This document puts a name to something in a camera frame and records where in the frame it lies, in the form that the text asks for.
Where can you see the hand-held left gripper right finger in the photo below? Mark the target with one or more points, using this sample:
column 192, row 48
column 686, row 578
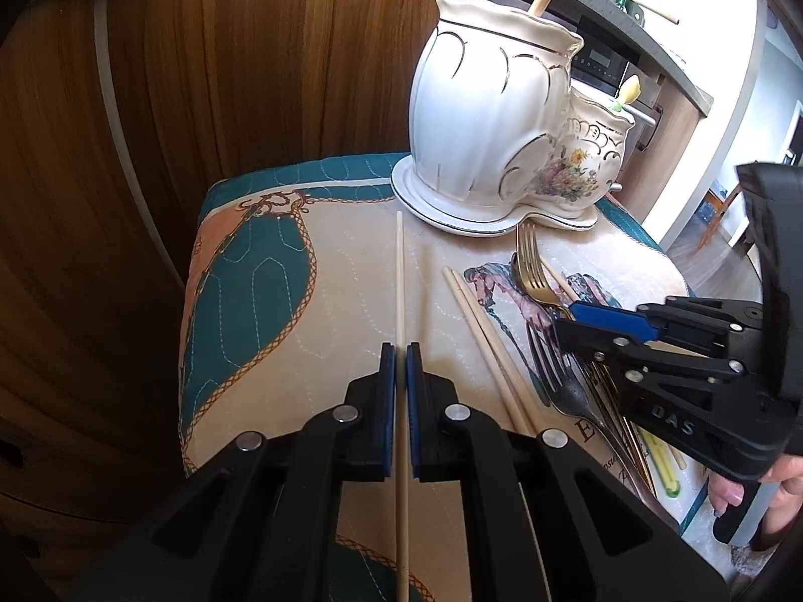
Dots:
column 414, row 401

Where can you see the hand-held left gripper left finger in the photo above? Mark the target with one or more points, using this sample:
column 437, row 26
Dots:
column 389, row 401

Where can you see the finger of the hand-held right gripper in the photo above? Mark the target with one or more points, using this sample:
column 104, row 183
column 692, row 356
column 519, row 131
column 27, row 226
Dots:
column 596, row 345
column 608, row 318

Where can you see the silver fork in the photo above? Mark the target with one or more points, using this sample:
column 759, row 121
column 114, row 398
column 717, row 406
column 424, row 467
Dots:
column 546, row 364

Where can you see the silver spoon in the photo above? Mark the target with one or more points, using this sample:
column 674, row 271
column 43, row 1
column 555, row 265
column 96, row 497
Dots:
column 571, row 398

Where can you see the yellow-green plastic utensil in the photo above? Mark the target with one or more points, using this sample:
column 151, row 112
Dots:
column 665, row 470

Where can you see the gold fork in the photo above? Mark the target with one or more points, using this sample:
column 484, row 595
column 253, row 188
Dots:
column 533, row 263

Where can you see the white ceramic utensil holder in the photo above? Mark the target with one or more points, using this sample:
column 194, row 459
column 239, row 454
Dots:
column 477, row 106

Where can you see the person's right hand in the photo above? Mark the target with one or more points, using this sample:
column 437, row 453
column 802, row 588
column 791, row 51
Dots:
column 723, row 498

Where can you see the printed quilted mat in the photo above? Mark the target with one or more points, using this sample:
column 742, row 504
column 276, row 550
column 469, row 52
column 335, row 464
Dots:
column 282, row 301

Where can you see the wooden chair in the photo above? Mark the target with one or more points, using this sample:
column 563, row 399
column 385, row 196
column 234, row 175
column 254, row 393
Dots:
column 728, row 200

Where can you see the pale yellow plastic spoon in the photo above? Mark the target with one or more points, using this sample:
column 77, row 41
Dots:
column 630, row 89

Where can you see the wooden stick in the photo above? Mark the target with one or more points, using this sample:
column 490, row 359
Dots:
column 662, row 14

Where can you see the green glass item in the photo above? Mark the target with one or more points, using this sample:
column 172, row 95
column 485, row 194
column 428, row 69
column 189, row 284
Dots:
column 630, row 7

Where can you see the wooden cabinet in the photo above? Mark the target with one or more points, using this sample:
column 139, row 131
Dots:
column 251, row 75

